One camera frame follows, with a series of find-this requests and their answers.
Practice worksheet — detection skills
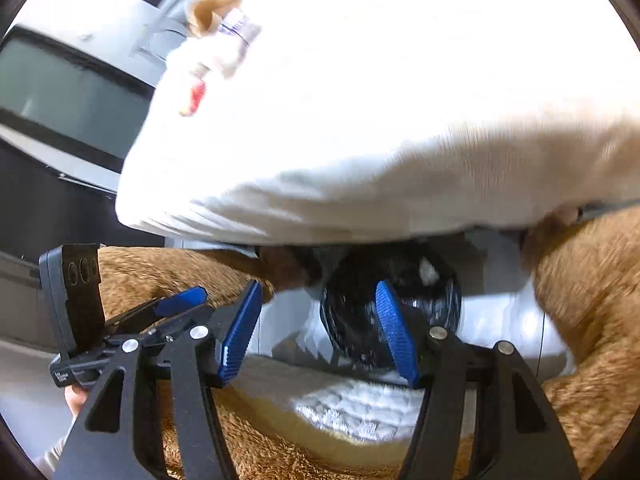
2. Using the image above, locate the white quilted pad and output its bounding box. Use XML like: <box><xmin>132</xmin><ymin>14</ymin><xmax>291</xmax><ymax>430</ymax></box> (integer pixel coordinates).
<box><xmin>292</xmin><ymin>376</ymin><xmax>477</xmax><ymax>445</ymax></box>

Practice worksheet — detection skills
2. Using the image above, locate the black cabinet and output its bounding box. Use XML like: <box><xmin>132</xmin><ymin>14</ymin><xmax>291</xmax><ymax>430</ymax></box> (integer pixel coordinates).
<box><xmin>0</xmin><ymin>137</ymin><xmax>167</xmax><ymax>293</ymax></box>

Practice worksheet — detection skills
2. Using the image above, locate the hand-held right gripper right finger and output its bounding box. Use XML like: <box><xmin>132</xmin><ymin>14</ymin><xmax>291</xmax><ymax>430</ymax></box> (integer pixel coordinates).
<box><xmin>375</xmin><ymin>280</ymin><xmax>581</xmax><ymax>480</ymax></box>

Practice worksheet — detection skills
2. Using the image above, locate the brown teddy bear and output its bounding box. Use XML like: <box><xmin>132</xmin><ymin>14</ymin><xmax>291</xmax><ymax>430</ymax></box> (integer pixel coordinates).
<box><xmin>186</xmin><ymin>0</ymin><xmax>244</xmax><ymax>40</ymax></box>

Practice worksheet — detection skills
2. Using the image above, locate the black round waste bin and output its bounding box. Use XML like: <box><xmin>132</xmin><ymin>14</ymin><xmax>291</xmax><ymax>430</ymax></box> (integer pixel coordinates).
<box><xmin>319</xmin><ymin>249</ymin><xmax>462</xmax><ymax>377</ymax></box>

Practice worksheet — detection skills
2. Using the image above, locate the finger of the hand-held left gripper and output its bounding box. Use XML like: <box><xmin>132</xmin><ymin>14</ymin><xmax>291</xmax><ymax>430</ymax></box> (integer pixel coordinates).
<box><xmin>104</xmin><ymin>286</ymin><xmax>209</xmax><ymax>336</ymax></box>
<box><xmin>142</xmin><ymin>307</ymin><xmax>221</xmax><ymax>342</ymax></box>

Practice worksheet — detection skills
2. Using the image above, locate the person's left hand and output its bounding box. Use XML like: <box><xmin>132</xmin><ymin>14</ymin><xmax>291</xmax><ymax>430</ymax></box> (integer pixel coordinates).
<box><xmin>63</xmin><ymin>384</ymin><xmax>91</xmax><ymax>418</ymax></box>

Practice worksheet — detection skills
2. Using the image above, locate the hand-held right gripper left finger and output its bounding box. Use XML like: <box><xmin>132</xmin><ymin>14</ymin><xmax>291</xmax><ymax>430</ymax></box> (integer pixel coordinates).
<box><xmin>55</xmin><ymin>280</ymin><xmax>264</xmax><ymax>480</ymax></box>

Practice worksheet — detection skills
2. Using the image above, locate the white washing machine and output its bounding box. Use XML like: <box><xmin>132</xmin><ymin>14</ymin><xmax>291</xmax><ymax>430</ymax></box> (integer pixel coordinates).
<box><xmin>257</xmin><ymin>229</ymin><xmax>577</xmax><ymax>387</ymax></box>

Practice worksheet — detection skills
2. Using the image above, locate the brown shaggy rug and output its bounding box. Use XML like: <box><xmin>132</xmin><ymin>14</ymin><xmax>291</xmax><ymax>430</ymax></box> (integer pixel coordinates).
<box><xmin>95</xmin><ymin>205</ymin><xmax>640</xmax><ymax>480</ymax></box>

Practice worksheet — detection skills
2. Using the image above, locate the black flat screen television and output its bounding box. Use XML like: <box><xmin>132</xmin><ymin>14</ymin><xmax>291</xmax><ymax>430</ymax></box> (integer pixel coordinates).
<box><xmin>0</xmin><ymin>24</ymin><xmax>157</xmax><ymax>175</ymax></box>

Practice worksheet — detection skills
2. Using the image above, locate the small red and white item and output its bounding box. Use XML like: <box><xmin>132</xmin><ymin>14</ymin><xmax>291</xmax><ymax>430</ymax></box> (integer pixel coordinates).
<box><xmin>179</xmin><ymin>62</ymin><xmax>210</xmax><ymax>118</ymax></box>

